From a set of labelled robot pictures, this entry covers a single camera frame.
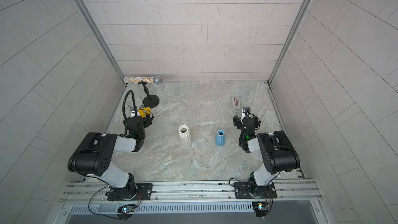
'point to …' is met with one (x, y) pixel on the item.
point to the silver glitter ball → (157, 80)
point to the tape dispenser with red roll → (236, 103)
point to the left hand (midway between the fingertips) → (141, 112)
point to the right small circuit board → (260, 207)
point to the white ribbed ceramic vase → (185, 136)
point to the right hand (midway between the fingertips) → (245, 112)
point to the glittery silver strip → (136, 80)
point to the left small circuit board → (126, 209)
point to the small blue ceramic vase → (220, 138)
